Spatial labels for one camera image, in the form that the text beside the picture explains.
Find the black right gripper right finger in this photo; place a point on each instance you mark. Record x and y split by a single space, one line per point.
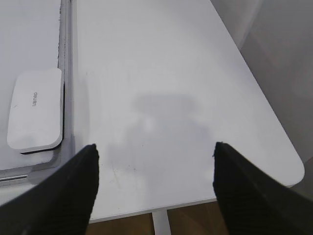
253 203

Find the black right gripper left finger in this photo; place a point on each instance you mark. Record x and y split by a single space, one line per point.
59 205

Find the white whiteboard eraser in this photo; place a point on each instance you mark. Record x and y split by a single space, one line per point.
36 113

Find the white table leg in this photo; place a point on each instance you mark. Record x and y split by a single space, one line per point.
161 222

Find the whiteboard with aluminium frame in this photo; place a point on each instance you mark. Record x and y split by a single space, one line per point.
35 35

